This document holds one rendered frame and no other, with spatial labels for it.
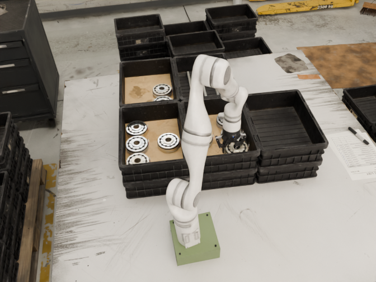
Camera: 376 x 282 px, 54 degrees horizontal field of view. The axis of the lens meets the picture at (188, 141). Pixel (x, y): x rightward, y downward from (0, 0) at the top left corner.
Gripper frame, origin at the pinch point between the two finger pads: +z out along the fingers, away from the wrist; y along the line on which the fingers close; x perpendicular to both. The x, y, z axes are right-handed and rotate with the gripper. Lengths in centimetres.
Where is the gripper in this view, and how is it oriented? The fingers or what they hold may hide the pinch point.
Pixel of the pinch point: (229, 149)
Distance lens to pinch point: 165.3
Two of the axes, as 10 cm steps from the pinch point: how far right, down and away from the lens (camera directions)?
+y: 9.9, -1.1, 0.8
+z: 0.2, 7.1, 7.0
